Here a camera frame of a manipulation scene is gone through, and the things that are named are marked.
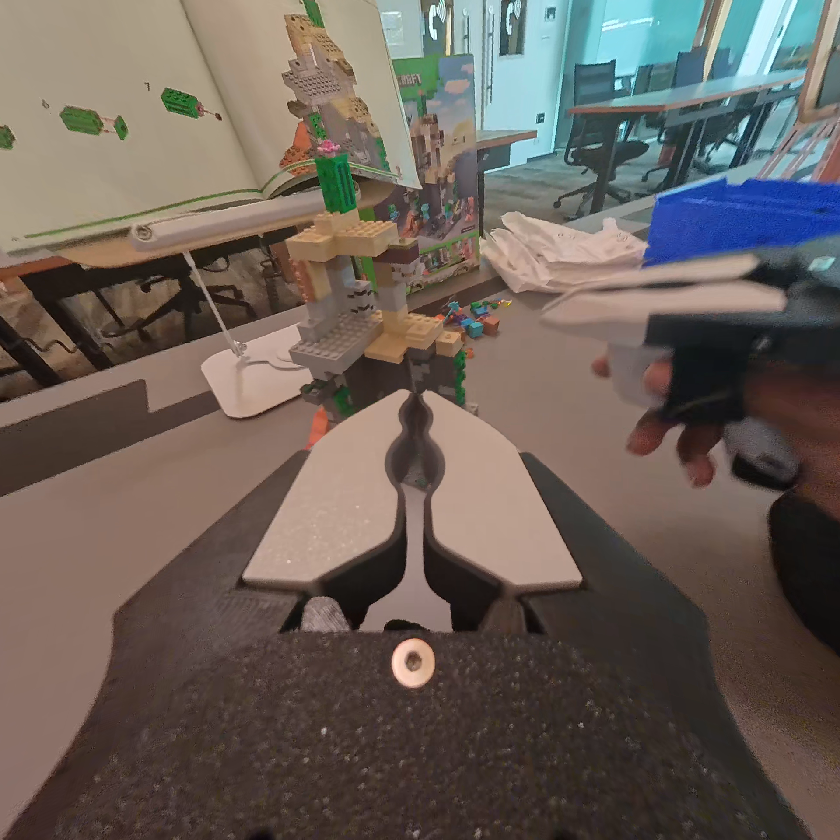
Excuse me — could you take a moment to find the blue storage bin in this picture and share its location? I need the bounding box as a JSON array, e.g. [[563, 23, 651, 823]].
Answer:
[[642, 176, 840, 268]]

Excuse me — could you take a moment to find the brick instruction booklet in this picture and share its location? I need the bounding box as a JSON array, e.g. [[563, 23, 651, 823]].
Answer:
[[0, 0, 422, 258]]

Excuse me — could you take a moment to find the glass door with phone sign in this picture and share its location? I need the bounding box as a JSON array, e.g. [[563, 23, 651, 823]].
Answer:
[[487, 0, 530, 59], [420, 0, 475, 57]]

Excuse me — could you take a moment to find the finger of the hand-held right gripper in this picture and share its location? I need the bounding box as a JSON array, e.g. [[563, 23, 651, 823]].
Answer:
[[558, 252, 763, 304], [539, 282, 788, 349]]

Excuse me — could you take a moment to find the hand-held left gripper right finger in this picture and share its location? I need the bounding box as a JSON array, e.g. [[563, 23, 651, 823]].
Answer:
[[420, 390, 585, 596]]

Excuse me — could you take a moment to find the black office chair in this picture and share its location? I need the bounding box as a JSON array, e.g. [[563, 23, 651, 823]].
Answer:
[[97, 252, 260, 343], [655, 47, 746, 179], [553, 59, 652, 222]]

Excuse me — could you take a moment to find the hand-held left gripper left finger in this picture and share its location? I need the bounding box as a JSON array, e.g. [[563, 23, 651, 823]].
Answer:
[[241, 390, 417, 595]]

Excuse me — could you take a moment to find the pile of small loose bricks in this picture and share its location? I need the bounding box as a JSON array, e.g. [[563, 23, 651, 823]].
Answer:
[[440, 298, 514, 341]]

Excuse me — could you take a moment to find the wooden framed board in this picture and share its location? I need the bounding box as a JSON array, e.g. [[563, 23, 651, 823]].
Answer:
[[764, 0, 840, 182]]

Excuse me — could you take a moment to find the white book stand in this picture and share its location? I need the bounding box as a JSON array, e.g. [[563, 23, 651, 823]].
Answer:
[[128, 177, 403, 420]]

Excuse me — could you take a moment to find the toy brick set box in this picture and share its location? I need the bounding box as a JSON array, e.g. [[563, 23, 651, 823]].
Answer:
[[369, 54, 484, 298]]

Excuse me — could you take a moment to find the toy brick tower model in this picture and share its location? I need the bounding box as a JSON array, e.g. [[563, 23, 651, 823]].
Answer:
[[283, 139, 484, 454]]

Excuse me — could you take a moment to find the pile of white paper bags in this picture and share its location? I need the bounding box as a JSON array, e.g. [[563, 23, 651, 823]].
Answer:
[[482, 211, 652, 294]]

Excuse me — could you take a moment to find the long brown edged table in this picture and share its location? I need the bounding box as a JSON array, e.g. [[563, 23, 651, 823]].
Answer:
[[566, 67, 809, 194]]

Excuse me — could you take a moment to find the brown edged office desk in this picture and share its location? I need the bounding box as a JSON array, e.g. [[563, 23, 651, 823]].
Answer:
[[476, 129, 539, 173], [0, 223, 309, 389]]

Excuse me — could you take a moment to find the person's right hand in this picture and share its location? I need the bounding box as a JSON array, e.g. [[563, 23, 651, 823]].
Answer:
[[591, 357, 840, 501]]

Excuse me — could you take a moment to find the grey desk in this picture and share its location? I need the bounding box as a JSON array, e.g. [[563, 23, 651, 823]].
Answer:
[[0, 193, 840, 840]]

